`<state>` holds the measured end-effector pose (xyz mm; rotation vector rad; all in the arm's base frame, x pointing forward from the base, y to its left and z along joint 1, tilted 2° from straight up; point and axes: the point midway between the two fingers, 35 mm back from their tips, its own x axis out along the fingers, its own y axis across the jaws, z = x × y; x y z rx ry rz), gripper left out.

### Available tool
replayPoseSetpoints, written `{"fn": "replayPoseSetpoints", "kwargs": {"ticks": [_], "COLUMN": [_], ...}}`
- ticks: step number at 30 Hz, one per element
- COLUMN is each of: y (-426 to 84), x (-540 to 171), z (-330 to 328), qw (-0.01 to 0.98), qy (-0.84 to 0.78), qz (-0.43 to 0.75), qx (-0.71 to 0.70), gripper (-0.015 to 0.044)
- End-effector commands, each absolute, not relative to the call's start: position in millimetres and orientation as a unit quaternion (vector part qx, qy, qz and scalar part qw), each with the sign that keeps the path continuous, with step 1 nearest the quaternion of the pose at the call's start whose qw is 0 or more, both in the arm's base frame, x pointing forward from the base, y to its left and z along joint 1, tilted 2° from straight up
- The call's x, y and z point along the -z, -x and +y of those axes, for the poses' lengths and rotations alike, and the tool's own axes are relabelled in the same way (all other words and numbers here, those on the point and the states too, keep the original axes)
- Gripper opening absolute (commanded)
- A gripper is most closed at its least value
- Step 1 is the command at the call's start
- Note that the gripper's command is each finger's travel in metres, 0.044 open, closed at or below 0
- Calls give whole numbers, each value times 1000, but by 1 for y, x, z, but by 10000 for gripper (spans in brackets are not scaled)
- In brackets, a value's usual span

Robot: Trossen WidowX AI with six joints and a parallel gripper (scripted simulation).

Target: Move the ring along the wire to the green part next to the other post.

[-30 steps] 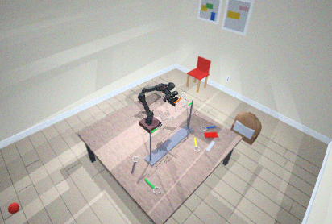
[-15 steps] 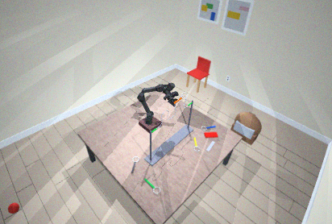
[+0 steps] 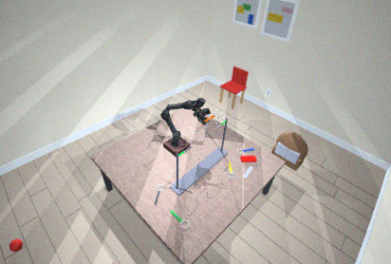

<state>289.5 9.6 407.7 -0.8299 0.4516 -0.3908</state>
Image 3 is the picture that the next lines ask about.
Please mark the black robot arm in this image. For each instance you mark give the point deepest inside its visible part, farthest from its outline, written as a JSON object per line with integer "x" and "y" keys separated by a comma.
{"x": 194, "y": 105}

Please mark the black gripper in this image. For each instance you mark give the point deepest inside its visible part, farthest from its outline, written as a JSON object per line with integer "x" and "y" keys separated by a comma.
{"x": 200, "y": 116}

